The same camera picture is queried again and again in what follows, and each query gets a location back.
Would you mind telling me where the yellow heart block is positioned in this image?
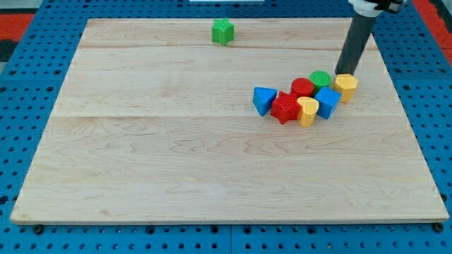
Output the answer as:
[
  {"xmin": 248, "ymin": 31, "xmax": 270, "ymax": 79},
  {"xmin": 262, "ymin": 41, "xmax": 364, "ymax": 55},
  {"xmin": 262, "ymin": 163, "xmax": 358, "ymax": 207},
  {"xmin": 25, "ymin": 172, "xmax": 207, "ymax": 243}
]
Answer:
[{"xmin": 297, "ymin": 97, "xmax": 319, "ymax": 127}]

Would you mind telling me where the blue triangle block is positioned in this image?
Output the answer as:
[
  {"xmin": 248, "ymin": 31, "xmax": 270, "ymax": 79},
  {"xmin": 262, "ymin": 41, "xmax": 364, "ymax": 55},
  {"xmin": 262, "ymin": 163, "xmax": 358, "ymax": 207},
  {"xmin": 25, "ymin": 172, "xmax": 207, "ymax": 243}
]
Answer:
[{"xmin": 253, "ymin": 87, "xmax": 278, "ymax": 116}]

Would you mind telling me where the red star block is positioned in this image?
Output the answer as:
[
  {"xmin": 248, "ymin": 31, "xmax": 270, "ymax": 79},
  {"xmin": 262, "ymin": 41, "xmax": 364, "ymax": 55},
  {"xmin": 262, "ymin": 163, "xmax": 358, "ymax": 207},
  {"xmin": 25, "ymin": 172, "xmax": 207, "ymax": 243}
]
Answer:
[{"xmin": 270, "ymin": 91, "xmax": 301, "ymax": 125}]

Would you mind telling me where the wooden board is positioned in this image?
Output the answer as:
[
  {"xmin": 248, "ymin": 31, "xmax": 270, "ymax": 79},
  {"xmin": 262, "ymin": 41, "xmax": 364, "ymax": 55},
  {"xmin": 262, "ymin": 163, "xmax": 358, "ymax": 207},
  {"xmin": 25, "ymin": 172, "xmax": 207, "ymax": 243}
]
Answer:
[{"xmin": 11, "ymin": 18, "xmax": 449, "ymax": 225}]

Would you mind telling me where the red cylinder block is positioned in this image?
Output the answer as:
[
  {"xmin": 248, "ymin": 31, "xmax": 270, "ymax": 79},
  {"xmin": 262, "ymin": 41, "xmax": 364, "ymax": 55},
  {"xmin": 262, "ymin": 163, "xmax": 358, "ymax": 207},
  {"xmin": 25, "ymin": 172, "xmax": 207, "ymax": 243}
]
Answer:
[{"xmin": 290, "ymin": 78, "xmax": 314, "ymax": 97}]

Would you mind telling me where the green star block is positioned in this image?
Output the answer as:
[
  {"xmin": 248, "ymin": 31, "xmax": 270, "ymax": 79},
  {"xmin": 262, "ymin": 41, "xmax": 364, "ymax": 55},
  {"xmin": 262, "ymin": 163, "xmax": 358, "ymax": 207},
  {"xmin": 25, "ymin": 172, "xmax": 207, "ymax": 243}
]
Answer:
[{"xmin": 211, "ymin": 18, "xmax": 234, "ymax": 45}]

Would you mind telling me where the green cylinder block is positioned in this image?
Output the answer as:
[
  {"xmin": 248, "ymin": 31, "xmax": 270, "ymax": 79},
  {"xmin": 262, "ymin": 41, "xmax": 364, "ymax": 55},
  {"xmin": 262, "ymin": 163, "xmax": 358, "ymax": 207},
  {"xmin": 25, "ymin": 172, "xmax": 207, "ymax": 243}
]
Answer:
[{"xmin": 309, "ymin": 71, "xmax": 332, "ymax": 95}]

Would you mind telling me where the blue cube block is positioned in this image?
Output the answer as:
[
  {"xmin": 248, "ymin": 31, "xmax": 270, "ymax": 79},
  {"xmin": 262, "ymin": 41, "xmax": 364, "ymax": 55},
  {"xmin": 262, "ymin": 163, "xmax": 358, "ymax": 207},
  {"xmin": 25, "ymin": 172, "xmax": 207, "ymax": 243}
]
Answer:
[{"xmin": 314, "ymin": 87, "xmax": 341, "ymax": 119}]

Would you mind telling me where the yellow hexagon block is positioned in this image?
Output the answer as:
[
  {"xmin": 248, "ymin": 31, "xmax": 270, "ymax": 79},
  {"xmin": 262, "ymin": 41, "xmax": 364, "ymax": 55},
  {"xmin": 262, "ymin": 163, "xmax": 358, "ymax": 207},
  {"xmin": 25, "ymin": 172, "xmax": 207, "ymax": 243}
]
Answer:
[{"xmin": 333, "ymin": 74, "xmax": 359, "ymax": 102}]

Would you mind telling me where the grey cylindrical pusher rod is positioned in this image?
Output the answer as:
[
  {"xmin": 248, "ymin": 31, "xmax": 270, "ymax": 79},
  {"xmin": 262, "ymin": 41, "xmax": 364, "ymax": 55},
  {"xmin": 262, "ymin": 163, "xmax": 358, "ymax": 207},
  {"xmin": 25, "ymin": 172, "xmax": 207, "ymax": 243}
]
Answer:
[{"xmin": 335, "ymin": 13, "xmax": 376, "ymax": 75}]

